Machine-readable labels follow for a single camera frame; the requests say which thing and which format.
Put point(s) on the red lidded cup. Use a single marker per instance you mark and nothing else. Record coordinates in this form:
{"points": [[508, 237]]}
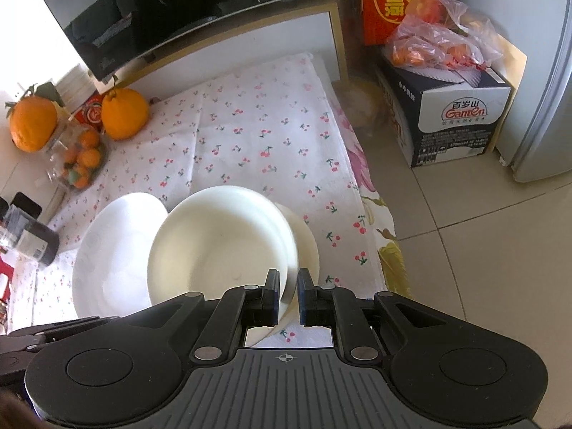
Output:
{"points": [[91, 114]]}

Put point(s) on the black microwave oven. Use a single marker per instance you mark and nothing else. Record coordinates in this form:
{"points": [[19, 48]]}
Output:
{"points": [[178, 4]]}

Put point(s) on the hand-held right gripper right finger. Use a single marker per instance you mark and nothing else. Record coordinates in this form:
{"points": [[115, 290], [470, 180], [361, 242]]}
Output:
{"points": [[304, 292]]}

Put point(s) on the clear bag of small oranges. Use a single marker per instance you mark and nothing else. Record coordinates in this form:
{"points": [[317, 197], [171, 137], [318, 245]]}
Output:
{"points": [[82, 161]]}

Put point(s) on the floral cloth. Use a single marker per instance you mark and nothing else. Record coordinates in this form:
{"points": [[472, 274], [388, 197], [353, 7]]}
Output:
{"points": [[362, 165]]}

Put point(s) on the stack of paper cups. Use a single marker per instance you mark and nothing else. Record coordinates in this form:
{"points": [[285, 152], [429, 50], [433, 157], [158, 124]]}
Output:
{"points": [[73, 87]]}

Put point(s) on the orange with leaves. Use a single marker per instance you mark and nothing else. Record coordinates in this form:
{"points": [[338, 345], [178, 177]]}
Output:
{"points": [[33, 120]]}

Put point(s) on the plastic bag of oranges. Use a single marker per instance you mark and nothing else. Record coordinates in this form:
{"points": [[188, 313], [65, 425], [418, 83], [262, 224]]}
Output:
{"points": [[442, 40]]}

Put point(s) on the large cream bowl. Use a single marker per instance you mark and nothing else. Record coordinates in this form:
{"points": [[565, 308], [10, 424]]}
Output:
{"points": [[214, 250]]}

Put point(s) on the grey refrigerator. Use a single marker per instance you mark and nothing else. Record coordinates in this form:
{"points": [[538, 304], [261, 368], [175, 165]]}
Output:
{"points": [[540, 76]]}

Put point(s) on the dark cardboard box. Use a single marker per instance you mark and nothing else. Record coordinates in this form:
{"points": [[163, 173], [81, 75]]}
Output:
{"points": [[447, 116]]}

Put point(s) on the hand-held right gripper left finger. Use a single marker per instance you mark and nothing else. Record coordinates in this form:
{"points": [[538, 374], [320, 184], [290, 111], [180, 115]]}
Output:
{"points": [[273, 291]]}

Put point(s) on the dark clear jar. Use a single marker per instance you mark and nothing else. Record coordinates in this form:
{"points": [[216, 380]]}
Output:
{"points": [[33, 237]]}

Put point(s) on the white plate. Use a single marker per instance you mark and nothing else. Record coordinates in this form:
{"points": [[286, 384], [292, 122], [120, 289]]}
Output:
{"points": [[111, 254]]}

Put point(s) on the wooden edged white shelf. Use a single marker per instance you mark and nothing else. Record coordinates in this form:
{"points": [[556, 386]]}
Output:
{"points": [[268, 40]]}

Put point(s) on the red cardboard box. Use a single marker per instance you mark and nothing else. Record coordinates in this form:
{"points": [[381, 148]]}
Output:
{"points": [[393, 4]]}

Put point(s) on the large orange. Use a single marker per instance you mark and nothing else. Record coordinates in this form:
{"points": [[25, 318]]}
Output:
{"points": [[125, 114]]}

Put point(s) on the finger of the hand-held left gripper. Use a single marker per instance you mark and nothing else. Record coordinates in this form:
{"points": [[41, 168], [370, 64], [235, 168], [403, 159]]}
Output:
{"points": [[58, 328]]}

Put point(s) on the small cream bowl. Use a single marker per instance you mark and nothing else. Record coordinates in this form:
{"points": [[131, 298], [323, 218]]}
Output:
{"points": [[306, 250]]}

